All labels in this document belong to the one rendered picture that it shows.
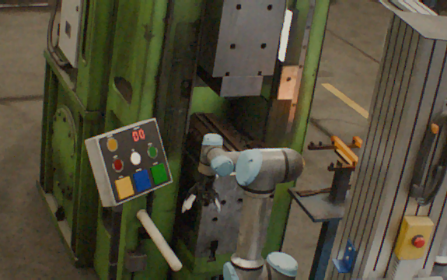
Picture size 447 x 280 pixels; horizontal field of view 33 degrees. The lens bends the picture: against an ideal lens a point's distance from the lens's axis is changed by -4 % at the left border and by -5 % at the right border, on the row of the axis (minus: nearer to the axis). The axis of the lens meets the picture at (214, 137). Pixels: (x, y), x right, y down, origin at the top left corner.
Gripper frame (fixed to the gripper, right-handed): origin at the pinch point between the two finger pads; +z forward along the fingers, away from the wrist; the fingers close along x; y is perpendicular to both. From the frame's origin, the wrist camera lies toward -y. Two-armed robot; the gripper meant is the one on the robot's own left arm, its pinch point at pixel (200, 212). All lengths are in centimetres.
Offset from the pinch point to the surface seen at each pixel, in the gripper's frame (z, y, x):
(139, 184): -6.7, -9.6, -24.5
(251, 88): -37, -45, 26
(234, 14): -72, -41, 12
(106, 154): -20.3, -8.8, -39.3
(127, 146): -20.4, -16.2, -30.2
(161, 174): -7.1, -18.0, -14.4
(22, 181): 93, -184, -74
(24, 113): 93, -291, -76
